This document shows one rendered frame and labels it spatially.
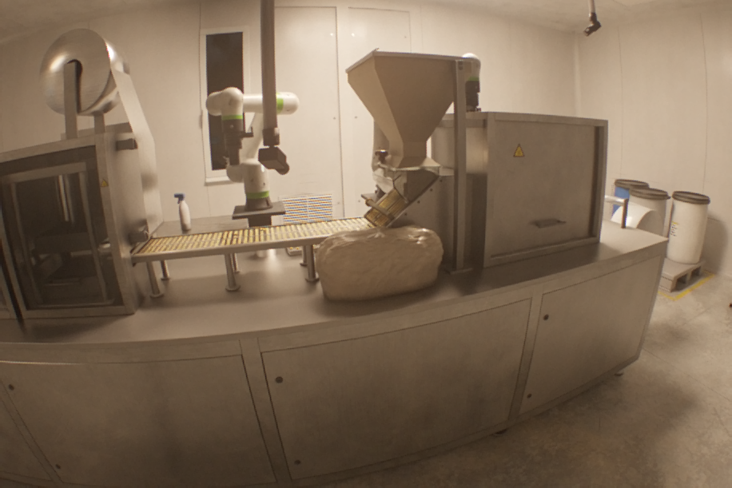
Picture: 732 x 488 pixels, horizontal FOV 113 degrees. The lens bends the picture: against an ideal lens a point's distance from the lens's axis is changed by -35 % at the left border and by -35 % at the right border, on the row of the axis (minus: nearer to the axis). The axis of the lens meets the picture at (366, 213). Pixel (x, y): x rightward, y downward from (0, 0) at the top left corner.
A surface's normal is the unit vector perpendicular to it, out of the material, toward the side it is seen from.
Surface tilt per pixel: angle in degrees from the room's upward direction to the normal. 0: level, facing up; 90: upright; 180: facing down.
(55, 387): 90
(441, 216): 90
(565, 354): 90
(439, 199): 90
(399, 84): 114
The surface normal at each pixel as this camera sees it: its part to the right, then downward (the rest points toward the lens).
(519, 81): 0.28, 0.21
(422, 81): 0.27, 0.58
